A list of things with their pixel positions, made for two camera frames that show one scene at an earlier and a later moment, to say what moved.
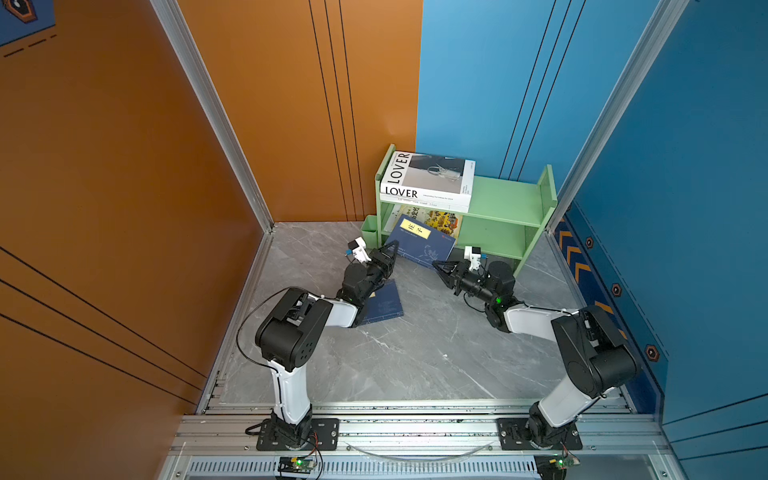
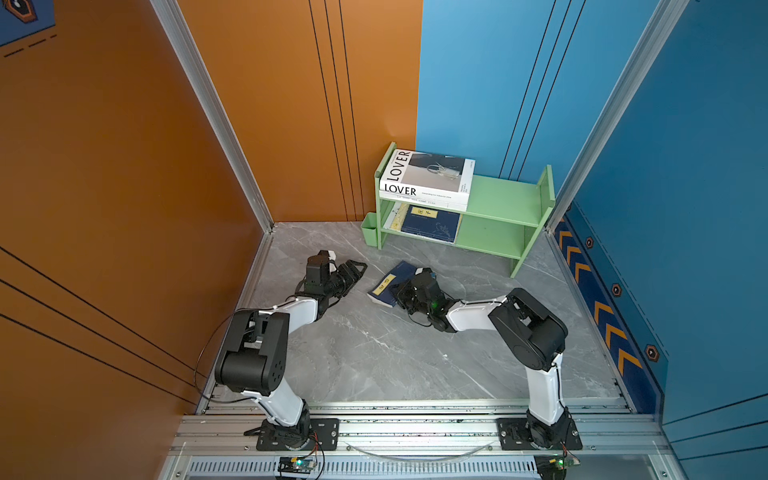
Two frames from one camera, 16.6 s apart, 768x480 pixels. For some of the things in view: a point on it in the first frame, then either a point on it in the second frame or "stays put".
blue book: x=386 y=304 → x=385 y=292
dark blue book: x=421 y=243 → x=434 y=223
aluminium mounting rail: x=418 y=434 stays put
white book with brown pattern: x=454 y=204 → x=394 y=209
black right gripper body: x=471 y=284 → x=408 y=300
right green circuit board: x=554 y=466 stays put
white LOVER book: x=422 y=176 stays put
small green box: x=369 y=231 stays put
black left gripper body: x=377 y=271 → x=341 y=283
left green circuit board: x=297 y=465 stays put
